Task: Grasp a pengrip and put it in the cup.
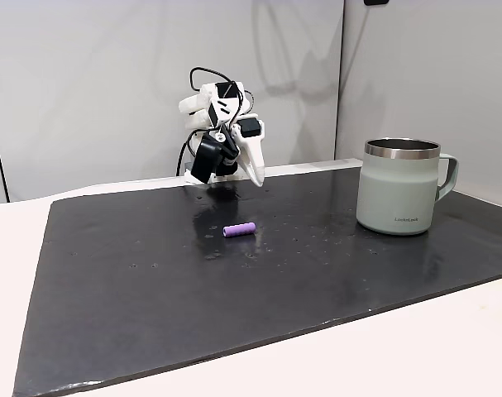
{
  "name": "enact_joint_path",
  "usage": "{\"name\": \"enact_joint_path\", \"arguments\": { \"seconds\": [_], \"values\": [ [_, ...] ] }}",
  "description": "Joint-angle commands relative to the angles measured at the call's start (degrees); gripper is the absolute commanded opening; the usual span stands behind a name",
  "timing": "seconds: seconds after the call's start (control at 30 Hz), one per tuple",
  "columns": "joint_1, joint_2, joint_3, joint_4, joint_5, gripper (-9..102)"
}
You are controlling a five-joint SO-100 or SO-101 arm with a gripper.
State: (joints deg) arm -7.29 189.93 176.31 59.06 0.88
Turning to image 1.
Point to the black wall fixture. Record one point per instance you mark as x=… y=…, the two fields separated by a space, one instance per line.
x=376 y=2

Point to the black table mat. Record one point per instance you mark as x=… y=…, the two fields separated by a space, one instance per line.
x=192 y=297

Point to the purple pen grip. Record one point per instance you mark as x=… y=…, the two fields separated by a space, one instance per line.
x=239 y=230

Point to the pale green steel mug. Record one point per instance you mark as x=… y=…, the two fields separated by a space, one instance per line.
x=393 y=194

